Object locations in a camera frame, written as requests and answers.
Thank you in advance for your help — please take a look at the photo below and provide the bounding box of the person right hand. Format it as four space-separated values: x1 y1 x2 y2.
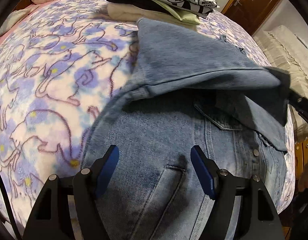
298 163 308 192

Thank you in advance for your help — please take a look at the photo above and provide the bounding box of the blue denim jacket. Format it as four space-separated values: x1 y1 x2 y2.
83 18 290 239

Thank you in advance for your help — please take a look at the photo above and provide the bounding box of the orange wooden drawer cabinet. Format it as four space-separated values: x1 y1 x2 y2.
295 138 308 180

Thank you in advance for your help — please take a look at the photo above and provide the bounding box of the beige folded garment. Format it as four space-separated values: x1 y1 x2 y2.
107 3 197 31

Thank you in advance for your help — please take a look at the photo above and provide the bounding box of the black cable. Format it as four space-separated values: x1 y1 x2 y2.
0 162 22 240

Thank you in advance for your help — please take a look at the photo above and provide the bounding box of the purple cat print bed blanket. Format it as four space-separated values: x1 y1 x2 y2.
0 0 295 231

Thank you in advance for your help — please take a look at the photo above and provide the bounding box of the brown wooden door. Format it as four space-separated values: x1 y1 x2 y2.
222 0 281 35

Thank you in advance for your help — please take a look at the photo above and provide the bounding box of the light green folded garment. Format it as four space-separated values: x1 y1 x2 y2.
152 0 200 25

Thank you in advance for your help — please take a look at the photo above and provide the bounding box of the beige ruffled cloth cover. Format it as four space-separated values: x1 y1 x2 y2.
252 24 308 136

